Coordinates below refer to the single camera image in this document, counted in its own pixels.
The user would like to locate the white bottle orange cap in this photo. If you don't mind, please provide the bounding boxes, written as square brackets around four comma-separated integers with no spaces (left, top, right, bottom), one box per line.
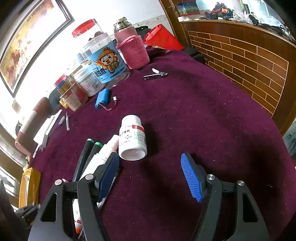
[72,199,82,234]

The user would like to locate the black marker cyan cap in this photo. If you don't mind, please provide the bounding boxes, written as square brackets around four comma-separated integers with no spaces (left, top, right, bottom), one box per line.
[72,138,94,182]

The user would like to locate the black marker green cap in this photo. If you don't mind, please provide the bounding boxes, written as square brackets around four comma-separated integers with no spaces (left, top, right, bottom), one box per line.
[82,142,103,172]

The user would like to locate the small white bottle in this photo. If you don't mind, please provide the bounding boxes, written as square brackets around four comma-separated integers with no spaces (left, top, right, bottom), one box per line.
[80,135,119,180]

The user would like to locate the white bottle red label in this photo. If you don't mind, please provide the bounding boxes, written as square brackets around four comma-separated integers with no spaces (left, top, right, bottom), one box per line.
[118,115,147,161]

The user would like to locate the clear-capped black gel pen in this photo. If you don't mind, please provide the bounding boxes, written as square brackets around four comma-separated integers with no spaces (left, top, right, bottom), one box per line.
[77,170,118,240]

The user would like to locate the gold-taped white box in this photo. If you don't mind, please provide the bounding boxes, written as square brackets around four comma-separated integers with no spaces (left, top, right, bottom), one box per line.
[18,167,41,208]

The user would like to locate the white pen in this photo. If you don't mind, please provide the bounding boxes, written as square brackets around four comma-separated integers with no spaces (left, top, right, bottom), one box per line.
[32,144,40,158]

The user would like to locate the white charger plug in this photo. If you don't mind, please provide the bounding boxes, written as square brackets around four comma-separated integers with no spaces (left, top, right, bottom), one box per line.
[40,133,48,150]

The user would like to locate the brown armchair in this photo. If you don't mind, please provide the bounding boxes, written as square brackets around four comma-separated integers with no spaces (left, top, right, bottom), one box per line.
[15,97,53,157]

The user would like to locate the white papers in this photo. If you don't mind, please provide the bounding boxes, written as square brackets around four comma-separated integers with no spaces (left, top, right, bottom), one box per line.
[33,109,62,144]

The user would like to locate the clear syringe pen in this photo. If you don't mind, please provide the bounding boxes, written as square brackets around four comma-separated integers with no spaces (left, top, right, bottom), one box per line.
[66,112,70,131]

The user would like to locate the black leather sofa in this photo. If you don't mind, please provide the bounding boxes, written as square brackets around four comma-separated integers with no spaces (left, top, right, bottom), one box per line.
[48,89,61,112]

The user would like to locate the orange labelled jar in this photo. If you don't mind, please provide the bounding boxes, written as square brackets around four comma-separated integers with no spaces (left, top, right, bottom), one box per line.
[60,83,88,111]

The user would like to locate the white plastic tub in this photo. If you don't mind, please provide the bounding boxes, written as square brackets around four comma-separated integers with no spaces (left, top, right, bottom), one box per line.
[73,65,105,97]

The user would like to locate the nail clipper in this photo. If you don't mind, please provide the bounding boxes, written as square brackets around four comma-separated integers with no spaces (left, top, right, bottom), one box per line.
[143,68,168,80]

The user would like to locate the wooden brick-pattern cabinet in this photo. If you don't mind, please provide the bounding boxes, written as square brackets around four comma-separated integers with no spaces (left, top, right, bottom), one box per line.
[160,1,295,134]

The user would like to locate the framed painting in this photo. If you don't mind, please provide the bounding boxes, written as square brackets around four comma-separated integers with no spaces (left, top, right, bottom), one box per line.
[1,0,74,97]

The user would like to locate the red-lid clear jar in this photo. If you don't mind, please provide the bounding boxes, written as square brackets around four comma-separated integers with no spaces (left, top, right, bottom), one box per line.
[72,19,104,45]

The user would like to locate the red plastic bag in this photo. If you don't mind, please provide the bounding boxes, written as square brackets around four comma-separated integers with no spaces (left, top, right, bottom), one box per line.
[144,24,184,50]

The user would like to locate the blue battery pack with wire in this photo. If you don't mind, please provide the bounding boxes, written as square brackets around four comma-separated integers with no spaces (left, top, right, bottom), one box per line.
[95,88,118,111]

